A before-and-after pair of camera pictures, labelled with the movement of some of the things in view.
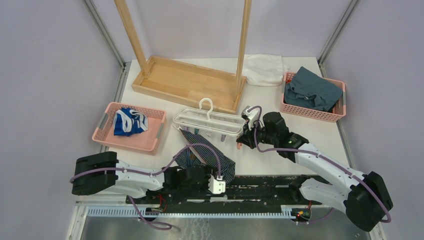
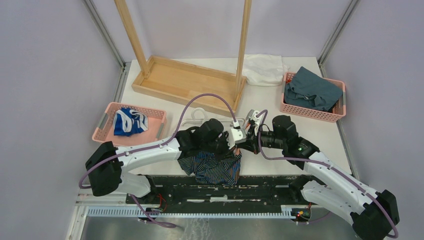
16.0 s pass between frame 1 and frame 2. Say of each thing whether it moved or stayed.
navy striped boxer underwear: moved
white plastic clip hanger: moved
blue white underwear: stayed
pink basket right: stayed
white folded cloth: stayed
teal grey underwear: stayed
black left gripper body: moved
